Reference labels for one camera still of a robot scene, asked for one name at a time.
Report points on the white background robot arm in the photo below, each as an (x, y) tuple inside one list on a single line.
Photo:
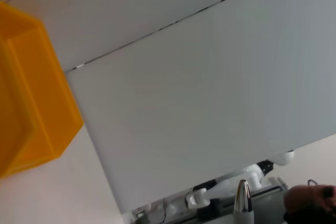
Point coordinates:
[(228, 184)]

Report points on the grey clear ballpoint pen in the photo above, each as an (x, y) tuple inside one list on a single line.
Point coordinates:
[(242, 197)]

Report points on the yellow plastic bin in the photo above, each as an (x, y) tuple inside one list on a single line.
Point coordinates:
[(31, 90)]

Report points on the grey background workbench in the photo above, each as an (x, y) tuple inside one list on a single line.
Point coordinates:
[(262, 203)]

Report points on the blurry pinkish brown object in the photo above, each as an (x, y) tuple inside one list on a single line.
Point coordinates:
[(307, 197)]

